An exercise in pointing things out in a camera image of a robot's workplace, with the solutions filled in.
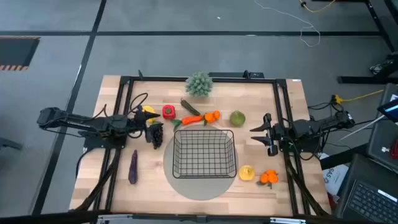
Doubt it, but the tablet with lit screen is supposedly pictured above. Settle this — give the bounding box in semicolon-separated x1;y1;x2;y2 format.
376;98;398;124

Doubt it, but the black crossbar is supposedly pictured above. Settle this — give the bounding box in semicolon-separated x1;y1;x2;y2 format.
0;210;398;224

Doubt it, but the green pear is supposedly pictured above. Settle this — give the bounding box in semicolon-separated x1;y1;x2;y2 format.
229;110;246;128

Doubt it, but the purple eggplant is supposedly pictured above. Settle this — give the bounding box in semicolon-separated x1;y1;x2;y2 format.
127;149;139;185

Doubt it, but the black left cable bundle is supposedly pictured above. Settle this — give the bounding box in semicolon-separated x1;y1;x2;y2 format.
73;147;123;213

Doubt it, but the dark purple grape bunch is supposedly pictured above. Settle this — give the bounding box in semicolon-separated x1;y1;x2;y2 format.
150;122;164;150

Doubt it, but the white printed box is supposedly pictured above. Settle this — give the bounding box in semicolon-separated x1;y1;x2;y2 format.
321;152;349;197

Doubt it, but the black desk frame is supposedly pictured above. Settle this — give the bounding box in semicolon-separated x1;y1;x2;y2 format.
337;0;398;85

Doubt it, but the black aluminium table frame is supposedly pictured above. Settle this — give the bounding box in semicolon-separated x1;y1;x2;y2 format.
92;74;312;218

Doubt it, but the orange carrot with green leaves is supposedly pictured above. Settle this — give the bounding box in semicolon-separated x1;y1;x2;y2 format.
170;114;205;131

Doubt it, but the black laptop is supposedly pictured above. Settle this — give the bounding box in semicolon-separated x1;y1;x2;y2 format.
335;154;398;224

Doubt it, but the round grey placemat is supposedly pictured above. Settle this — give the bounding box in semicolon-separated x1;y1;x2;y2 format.
162;124;239;202

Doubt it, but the red bell pepper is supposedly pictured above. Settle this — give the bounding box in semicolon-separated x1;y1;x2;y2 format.
162;105;177;120

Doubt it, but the black floor hatch striped edge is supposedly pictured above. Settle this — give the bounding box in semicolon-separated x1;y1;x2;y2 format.
0;35;42;72

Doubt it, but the black equipment case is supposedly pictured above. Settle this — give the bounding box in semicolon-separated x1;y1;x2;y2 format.
366;82;398;172

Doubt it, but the yellow floor cable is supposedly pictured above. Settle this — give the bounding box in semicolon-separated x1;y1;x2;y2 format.
298;0;337;14

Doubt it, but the black right cable bundle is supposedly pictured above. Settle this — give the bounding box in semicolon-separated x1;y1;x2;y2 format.
283;151;331;217

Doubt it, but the orange tangerine cluster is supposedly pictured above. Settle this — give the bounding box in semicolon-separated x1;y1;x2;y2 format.
256;169;280;190
203;110;221;126

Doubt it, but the black cable bundle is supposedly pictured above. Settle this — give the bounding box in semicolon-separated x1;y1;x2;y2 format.
73;147;123;213
283;151;331;217

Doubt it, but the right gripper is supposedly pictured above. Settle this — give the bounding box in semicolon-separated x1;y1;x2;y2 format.
249;113;282;157

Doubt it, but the thin white floor cable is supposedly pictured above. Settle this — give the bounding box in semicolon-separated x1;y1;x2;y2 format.
253;0;322;49

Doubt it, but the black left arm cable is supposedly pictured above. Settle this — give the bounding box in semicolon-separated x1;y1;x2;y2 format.
127;92;149;115

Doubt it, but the yellow extension cable with plug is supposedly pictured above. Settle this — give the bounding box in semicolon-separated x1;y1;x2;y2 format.
330;89;385;106

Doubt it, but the dark green chili pepper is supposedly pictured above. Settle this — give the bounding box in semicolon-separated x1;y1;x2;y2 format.
180;98;201;116

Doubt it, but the black wire basket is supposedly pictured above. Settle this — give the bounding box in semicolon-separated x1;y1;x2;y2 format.
172;129;238;180

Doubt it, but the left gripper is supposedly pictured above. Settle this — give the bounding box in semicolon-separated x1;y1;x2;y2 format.
125;108;162;144

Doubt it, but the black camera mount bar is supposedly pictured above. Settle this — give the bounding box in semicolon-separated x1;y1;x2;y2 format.
207;70;266;80

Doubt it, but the green broccoli bunch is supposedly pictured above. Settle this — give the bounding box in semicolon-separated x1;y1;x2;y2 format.
185;71;215;98

